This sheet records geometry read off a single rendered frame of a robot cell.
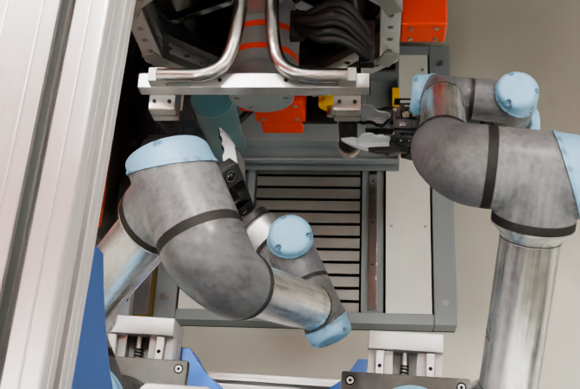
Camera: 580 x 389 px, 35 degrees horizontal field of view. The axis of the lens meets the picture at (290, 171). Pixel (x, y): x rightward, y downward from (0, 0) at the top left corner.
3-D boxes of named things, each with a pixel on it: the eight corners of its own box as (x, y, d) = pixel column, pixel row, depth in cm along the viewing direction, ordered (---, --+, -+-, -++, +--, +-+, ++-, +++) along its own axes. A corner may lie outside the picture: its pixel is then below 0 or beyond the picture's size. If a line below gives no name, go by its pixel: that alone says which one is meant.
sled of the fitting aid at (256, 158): (398, 59, 266) (399, 41, 257) (398, 172, 252) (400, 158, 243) (228, 59, 270) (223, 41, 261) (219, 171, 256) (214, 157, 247)
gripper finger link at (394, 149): (365, 132, 174) (411, 127, 174) (365, 136, 176) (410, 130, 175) (369, 154, 172) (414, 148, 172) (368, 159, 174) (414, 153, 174)
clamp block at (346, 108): (362, 78, 172) (361, 65, 167) (361, 122, 169) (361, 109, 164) (334, 78, 172) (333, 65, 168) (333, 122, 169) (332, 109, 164)
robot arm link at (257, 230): (256, 244, 162) (290, 219, 166) (239, 227, 164) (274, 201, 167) (254, 261, 169) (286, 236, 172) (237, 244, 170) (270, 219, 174)
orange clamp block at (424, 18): (399, 10, 187) (444, 10, 186) (400, 44, 184) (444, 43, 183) (400, -9, 181) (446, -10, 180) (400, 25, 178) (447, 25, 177)
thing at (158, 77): (252, -4, 172) (245, -37, 162) (246, 87, 164) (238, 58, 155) (160, -4, 173) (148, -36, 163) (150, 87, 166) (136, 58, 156)
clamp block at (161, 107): (184, 78, 175) (179, 65, 170) (179, 122, 171) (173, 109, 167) (157, 78, 175) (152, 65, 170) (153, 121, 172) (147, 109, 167)
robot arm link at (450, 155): (398, 210, 124) (408, 118, 170) (479, 220, 123) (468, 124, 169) (406, 128, 120) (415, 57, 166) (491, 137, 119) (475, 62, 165)
